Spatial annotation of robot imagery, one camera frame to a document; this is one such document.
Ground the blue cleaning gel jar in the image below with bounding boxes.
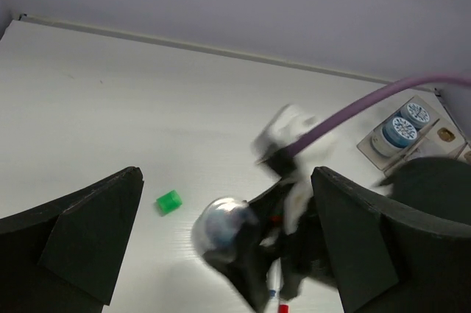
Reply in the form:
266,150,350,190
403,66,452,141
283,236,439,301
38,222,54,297
399,102,431,130
380,116,418,157

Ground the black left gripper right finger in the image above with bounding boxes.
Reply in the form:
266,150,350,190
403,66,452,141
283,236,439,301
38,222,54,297
311,166,470,312

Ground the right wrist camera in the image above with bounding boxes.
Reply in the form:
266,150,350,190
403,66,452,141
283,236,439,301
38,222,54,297
252,104,337,166

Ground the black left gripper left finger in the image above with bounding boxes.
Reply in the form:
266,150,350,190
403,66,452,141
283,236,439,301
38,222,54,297
1,167,144,312

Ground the clear jar of clips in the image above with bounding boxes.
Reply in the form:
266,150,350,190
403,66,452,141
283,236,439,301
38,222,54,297
191,197,258,264

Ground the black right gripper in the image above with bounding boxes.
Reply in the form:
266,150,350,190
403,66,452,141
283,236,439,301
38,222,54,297
204,147,369,313

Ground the clear plastic organizer tray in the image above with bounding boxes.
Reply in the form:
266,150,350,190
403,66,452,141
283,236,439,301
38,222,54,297
357,96,470,175

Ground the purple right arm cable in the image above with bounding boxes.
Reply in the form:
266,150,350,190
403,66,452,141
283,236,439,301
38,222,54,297
286,72,471,159

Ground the green highlighter cap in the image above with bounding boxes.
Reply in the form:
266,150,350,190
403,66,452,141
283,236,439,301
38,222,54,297
155,190,183,216

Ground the blue capped white marker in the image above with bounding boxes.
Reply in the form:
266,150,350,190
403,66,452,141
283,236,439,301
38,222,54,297
267,259,283,301

